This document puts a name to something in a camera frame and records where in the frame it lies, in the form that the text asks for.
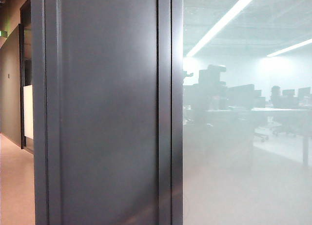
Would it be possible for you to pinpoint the grey metal glass frame mullion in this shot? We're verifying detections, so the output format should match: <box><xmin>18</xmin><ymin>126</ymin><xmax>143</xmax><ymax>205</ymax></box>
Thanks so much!
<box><xmin>156</xmin><ymin>0</ymin><xmax>184</xmax><ymax>225</ymax></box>

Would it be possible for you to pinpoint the frosted glass partition panel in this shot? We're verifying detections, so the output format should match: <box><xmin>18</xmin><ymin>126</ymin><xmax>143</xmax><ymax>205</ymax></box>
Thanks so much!
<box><xmin>182</xmin><ymin>0</ymin><xmax>312</xmax><ymax>225</ymax></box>

